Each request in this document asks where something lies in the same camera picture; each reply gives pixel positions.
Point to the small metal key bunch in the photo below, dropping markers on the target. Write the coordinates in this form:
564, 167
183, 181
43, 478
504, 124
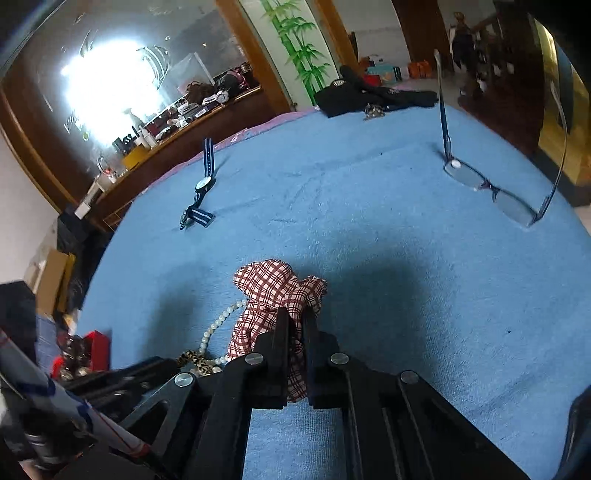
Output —
373, 112

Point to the black clothing pile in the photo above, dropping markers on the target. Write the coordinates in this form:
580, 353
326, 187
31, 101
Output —
360, 94

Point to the red white plaid scrunchie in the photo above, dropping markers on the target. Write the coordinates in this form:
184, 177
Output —
268, 286

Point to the teal box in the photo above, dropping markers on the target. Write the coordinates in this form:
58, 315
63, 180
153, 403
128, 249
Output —
382, 71

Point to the wooden stair railing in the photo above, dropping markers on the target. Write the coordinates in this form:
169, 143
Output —
498, 50

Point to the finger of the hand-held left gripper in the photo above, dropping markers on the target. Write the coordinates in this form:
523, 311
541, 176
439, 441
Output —
129, 374

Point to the green bamboo painted panel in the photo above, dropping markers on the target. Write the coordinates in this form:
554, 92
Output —
300, 46

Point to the pile of assorted small goods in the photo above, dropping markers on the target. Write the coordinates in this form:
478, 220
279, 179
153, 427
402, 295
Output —
184, 108

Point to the dark hanging bag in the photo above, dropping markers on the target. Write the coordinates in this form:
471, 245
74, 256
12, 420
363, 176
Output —
465, 44

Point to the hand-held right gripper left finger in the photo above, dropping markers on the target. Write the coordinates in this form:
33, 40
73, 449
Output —
279, 341

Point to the leopard print scrunchie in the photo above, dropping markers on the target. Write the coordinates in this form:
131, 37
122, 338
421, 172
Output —
198, 362

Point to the blue table cloth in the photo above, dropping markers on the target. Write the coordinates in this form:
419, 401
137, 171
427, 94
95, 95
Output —
346, 207

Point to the red jewelry box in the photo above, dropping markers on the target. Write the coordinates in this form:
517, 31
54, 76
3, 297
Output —
97, 346

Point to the brown cardboard box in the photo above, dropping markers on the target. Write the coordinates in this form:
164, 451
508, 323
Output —
53, 281

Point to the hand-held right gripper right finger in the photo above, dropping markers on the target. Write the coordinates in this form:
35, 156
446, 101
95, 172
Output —
311, 350

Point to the thin frame eyeglasses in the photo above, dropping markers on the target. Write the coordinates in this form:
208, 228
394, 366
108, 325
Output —
480, 180

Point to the dark wooden cabinet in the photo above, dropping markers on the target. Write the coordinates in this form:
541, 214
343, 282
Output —
194, 138

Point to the golden frame panel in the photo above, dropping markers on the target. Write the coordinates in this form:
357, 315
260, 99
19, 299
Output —
561, 101

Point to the brown wooden door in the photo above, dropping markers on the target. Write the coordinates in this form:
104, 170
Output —
422, 27

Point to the orange box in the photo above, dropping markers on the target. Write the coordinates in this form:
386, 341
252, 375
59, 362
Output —
421, 69

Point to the white rectangular box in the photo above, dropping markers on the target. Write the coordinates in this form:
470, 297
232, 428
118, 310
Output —
92, 196

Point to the etched glass panel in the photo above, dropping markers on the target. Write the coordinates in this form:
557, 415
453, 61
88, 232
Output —
129, 60

